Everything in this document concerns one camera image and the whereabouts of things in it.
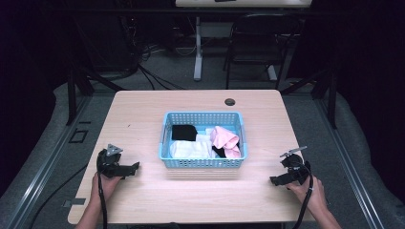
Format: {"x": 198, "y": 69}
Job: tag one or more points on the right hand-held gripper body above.
{"x": 295, "y": 168}

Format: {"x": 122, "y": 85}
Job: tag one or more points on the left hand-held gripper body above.
{"x": 109, "y": 160}

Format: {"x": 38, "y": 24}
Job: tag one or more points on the white sock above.
{"x": 191, "y": 148}

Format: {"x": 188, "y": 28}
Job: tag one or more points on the black sock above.
{"x": 219, "y": 151}
{"x": 184, "y": 132}

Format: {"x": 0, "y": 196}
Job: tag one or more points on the pink sock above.
{"x": 225, "y": 140}

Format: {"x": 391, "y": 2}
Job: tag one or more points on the blue plastic basket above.
{"x": 202, "y": 140}

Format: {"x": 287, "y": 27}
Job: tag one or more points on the person's left hand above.
{"x": 107, "y": 187}

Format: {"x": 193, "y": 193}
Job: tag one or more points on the person's right hand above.
{"x": 309, "y": 192}

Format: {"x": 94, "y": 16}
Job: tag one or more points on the black metal stand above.
{"x": 81, "y": 82}
{"x": 321, "y": 92}

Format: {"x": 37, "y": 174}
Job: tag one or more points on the black folding chair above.
{"x": 258, "y": 47}

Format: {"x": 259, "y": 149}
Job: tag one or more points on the white desk with metal legs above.
{"x": 223, "y": 19}

